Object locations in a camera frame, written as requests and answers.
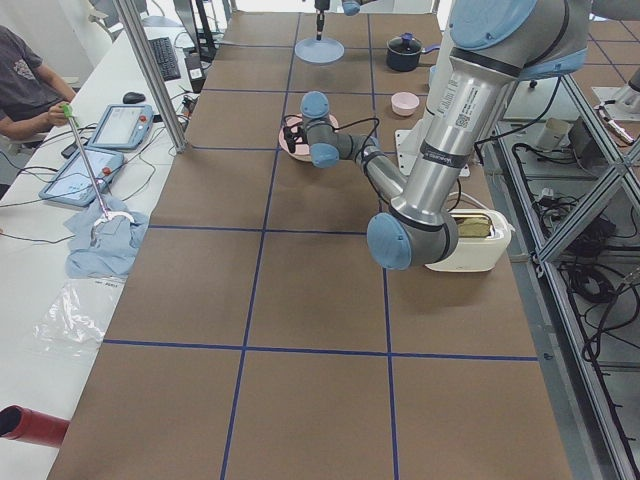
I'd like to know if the aluminium frame post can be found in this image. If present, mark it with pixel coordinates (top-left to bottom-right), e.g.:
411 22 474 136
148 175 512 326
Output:
114 0 187 154

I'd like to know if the reacher grabber tool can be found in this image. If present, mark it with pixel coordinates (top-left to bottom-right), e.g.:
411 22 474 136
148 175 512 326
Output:
62 103 135 246

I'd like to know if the light blue cloth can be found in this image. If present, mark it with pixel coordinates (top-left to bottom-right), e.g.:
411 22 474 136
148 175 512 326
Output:
64 194 149 278

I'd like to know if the clear plastic bag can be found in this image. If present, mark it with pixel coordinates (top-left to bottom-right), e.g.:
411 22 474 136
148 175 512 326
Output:
33 278 124 358

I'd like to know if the red cylinder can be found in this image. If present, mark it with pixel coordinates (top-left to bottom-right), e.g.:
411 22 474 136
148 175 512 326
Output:
1 405 70 448

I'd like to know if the far teach pendant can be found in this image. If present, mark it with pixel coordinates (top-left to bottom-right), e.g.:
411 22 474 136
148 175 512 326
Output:
88 104 154 151

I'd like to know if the dark blue pot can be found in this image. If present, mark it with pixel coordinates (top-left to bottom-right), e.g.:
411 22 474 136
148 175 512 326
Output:
386 32 440 72

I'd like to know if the bread slice in toaster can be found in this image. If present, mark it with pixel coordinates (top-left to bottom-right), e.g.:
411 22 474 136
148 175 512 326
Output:
456 217 492 238

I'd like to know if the near teach pendant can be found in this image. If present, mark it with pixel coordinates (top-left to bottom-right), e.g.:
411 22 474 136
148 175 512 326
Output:
39 147 125 207

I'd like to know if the cream toaster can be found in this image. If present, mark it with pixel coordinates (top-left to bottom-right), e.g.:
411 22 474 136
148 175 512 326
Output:
426 193 515 272

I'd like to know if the blue plate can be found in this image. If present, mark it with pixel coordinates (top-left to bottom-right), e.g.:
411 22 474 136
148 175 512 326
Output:
294 38 345 65

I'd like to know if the black computer mouse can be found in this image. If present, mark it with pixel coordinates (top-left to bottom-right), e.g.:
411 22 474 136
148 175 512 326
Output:
122 92 146 105

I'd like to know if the pink plate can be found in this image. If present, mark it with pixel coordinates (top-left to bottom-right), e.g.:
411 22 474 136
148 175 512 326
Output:
278 114 311 162

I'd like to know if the teach pendant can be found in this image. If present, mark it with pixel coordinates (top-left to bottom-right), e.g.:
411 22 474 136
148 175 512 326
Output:
88 104 154 151
39 147 125 207

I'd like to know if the black keyboard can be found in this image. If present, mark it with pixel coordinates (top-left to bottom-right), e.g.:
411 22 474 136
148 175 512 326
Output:
148 37 181 81

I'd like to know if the seated person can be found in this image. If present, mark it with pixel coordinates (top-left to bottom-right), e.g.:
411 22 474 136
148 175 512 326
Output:
1 26 76 140

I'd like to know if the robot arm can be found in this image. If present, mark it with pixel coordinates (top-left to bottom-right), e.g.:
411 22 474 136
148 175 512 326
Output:
314 0 375 40
300 1 591 270

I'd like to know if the light blue cup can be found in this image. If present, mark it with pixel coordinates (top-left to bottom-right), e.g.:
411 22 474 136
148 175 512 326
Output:
428 65 437 90

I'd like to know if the pink bowl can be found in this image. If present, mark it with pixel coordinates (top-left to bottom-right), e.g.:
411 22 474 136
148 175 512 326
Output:
391 92 420 117

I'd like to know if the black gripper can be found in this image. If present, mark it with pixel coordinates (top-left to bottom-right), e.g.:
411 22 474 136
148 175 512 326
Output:
281 115 305 153
314 0 330 41

